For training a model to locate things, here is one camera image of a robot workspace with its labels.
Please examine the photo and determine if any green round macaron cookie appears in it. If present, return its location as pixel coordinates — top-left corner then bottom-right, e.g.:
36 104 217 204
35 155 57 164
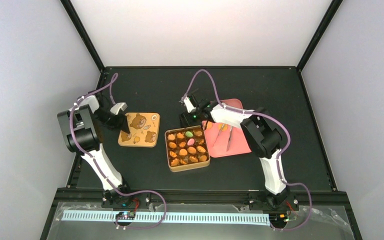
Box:
185 131 194 138

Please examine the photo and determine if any orange flower cookie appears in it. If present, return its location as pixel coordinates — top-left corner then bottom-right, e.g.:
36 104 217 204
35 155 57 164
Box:
176 132 185 139
167 133 176 141

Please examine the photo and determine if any orange swirl cookie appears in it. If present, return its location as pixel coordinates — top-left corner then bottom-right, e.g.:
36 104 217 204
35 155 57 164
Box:
178 141 187 148

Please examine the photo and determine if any gold cookie tin box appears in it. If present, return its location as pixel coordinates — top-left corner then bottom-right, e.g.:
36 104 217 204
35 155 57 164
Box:
164 125 211 173

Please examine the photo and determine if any round waffle cookie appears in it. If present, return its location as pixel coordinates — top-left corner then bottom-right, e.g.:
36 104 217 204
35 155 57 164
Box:
178 148 188 156

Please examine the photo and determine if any silver tin lid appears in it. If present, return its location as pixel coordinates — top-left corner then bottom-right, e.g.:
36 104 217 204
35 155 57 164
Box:
118 112 161 148

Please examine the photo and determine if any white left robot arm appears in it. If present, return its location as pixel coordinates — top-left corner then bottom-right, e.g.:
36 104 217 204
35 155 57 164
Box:
57 94 133 196

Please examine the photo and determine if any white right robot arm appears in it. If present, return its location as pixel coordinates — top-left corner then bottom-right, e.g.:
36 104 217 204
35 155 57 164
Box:
180 96 287 210

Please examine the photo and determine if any pink plastic tray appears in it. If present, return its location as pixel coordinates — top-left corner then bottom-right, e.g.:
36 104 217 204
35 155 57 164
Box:
202 98 251 158

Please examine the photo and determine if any pink round macaron cookie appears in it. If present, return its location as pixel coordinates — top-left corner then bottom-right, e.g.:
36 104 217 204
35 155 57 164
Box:
187 138 195 146

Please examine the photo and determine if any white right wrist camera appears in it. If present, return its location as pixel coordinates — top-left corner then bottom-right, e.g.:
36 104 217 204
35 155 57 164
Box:
180 95 196 113

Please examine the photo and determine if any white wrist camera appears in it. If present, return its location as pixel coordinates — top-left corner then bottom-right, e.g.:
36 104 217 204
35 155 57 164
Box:
109 102 128 115
180 95 196 113

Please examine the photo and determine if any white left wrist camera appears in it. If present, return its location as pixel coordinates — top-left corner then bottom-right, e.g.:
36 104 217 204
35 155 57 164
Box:
109 102 128 115

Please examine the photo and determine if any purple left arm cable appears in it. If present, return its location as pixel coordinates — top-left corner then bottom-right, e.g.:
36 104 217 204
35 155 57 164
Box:
68 72 167 230

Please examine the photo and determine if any light blue slotted cable duct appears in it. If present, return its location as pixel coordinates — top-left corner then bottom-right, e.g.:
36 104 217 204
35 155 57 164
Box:
58 210 270 226

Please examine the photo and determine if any black enclosure frame post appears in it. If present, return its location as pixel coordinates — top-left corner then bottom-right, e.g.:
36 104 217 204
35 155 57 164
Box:
60 0 105 72

